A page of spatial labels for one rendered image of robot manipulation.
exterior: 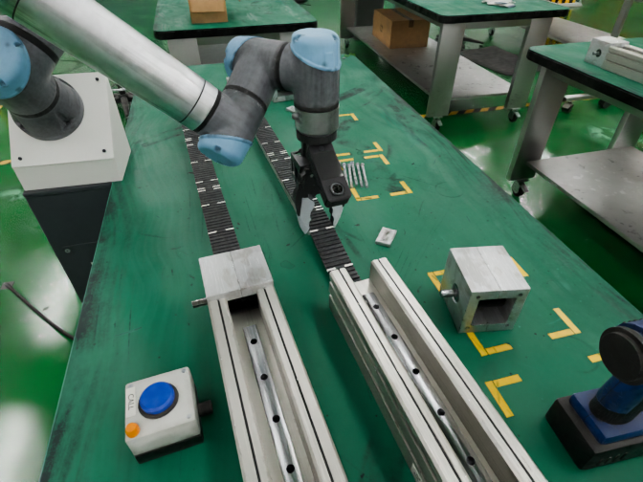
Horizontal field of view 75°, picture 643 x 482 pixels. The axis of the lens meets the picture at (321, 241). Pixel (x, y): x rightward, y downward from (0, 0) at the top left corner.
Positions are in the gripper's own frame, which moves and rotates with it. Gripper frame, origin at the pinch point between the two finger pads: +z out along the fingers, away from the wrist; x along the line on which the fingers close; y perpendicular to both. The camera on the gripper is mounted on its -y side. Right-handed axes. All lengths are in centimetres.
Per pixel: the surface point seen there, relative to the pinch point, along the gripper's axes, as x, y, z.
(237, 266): 18.4, -12.9, -6.4
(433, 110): -152, 182, 65
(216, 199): 18.0, 16.8, -0.2
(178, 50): 13, 202, 15
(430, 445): 4.5, -46.8, -5.5
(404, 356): 0.3, -34.3, -2.7
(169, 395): 30.5, -30.5, -4.3
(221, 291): 21.7, -17.4, -6.4
